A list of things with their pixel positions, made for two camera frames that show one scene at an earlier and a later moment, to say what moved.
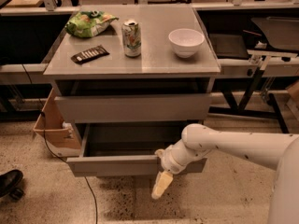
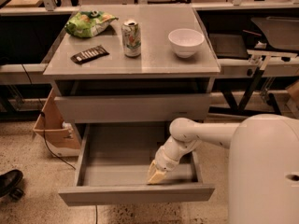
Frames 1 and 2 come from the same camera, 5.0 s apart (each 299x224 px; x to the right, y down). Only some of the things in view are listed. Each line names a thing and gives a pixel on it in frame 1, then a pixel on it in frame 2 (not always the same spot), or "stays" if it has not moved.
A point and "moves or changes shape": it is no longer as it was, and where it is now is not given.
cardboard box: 61,137 stays
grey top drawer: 135,107 stays
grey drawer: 109,150 moves or changes shape
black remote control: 90,54 stays
